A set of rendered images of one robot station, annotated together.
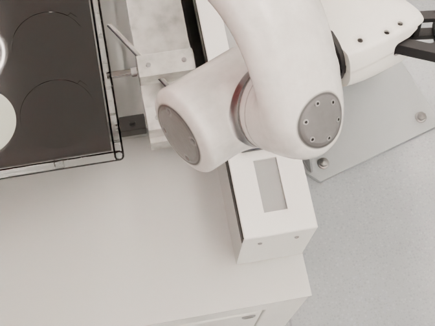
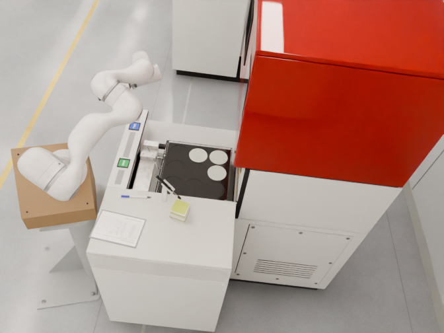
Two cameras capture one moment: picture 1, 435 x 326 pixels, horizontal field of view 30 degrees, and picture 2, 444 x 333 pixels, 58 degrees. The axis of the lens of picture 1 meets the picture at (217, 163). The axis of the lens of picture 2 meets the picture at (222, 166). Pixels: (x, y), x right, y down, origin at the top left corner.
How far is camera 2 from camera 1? 1.99 m
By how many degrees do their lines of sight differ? 58
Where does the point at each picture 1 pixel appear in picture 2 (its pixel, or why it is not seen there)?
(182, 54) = (143, 155)
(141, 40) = (151, 166)
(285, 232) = not seen: hidden behind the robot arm
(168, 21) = (142, 168)
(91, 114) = (170, 150)
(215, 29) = (133, 148)
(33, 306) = (196, 132)
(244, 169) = (141, 120)
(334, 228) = not seen: hidden behind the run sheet
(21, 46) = (183, 168)
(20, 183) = not seen: hidden behind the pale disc
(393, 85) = (49, 263)
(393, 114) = (56, 252)
